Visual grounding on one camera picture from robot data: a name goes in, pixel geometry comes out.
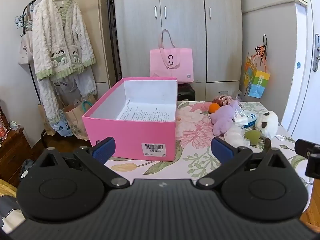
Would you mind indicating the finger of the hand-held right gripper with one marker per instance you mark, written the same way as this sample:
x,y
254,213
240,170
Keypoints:
x,y
313,167
303,147

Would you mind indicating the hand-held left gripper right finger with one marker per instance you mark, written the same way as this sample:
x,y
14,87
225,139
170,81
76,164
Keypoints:
x,y
221,148

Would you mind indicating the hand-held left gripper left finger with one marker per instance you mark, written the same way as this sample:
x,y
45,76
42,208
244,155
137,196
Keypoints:
x,y
105,149

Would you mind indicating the pink cardboard box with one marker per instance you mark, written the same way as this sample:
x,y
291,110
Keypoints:
x,y
130,140

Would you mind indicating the green makeup sponge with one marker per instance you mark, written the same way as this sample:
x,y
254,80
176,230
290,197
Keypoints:
x,y
252,137

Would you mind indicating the white blue tissue pack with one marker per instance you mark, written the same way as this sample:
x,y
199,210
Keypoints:
x,y
238,108
246,120

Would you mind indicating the white crumpled plastic bag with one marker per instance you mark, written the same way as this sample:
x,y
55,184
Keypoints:
x,y
235,136

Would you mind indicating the purple plush toy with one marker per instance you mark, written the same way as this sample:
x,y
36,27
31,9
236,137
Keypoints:
x,y
222,120

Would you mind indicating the floral tablecloth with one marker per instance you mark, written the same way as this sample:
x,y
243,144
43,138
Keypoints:
x,y
195,132

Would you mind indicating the brown kraft paper bag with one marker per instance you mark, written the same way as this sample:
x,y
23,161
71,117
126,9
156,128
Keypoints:
x,y
77,122
45,122

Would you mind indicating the orange makeup sponge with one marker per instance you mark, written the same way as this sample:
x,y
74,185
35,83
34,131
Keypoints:
x,y
214,108

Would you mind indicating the white plush toy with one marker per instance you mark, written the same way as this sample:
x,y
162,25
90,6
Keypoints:
x,y
267,125

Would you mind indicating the floral fabric scrunchie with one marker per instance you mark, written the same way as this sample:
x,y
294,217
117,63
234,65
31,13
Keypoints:
x,y
222,100

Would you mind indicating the blue white printed bag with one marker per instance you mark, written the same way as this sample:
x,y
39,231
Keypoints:
x,y
62,126

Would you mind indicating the printed paper sheet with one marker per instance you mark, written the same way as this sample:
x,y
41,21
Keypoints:
x,y
147,113

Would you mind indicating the black suitcase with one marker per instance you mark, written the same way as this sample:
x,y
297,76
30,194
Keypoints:
x,y
186,92

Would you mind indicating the grey fluffy pants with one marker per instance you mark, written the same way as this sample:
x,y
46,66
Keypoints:
x,y
82,82

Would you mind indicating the colourful gift bag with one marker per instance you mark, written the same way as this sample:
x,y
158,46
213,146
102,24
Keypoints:
x,y
257,80

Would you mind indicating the round blue sticker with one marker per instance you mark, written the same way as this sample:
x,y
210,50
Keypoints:
x,y
298,65

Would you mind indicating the wooden nightstand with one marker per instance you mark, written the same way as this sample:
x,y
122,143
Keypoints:
x,y
12,150

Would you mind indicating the pink paper shopping bag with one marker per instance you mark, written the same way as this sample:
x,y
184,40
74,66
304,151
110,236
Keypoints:
x,y
172,65

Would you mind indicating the black metal clothes rack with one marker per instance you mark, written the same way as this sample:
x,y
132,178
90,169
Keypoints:
x,y
32,85

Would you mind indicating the grey yellow bedding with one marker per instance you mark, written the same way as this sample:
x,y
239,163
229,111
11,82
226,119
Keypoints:
x,y
7,205

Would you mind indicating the white green fluffy cardigan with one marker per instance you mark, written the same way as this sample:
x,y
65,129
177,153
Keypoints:
x,y
60,37

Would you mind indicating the beige wardrobe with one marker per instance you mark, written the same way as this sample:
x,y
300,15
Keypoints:
x,y
185,30

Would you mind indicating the white canvas tote bag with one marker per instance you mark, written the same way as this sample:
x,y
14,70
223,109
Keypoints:
x,y
25,47

